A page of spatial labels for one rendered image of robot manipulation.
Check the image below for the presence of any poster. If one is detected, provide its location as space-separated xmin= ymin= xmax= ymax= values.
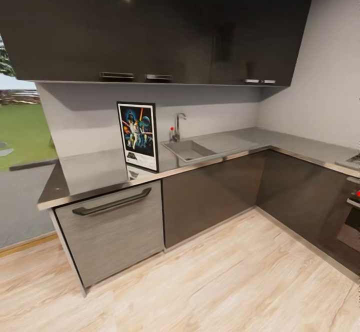
xmin=116 ymin=101 xmax=159 ymax=173

